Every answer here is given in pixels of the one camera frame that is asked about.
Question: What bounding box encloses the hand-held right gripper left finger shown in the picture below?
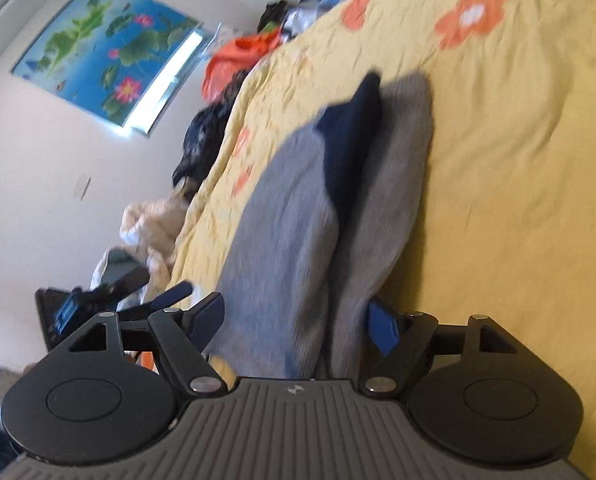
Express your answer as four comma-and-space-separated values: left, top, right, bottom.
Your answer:
53, 291, 227, 397

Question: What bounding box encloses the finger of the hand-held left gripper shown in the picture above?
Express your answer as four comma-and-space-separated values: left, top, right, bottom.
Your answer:
117, 280, 194, 322
84, 265, 151, 312

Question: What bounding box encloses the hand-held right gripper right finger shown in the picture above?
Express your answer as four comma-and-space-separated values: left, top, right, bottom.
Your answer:
359, 297, 529, 397

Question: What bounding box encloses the navy and grey knit sweater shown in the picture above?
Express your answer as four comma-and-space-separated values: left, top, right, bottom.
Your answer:
209, 71, 435, 380

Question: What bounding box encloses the cream quilted coat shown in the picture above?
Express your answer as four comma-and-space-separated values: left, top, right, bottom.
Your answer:
89, 196, 192, 302

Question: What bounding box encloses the black cloth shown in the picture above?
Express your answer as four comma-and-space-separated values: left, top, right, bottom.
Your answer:
171, 67, 252, 197

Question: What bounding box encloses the yellow flowered bed sheet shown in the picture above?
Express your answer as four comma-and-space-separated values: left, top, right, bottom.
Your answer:
170, 0, 596, 480

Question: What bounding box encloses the orange garment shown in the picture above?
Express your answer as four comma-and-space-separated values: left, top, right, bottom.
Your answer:
201, 29, 285, 104

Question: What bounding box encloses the dark green cloth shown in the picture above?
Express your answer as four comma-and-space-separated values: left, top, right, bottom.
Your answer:
257, 0, 292, 34

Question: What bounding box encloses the white plastic bag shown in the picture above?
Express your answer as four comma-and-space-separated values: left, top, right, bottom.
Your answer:
282, 5, 319, 37

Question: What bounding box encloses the lotus wall poster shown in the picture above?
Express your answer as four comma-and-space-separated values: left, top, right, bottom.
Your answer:
10, 0, 215, 137

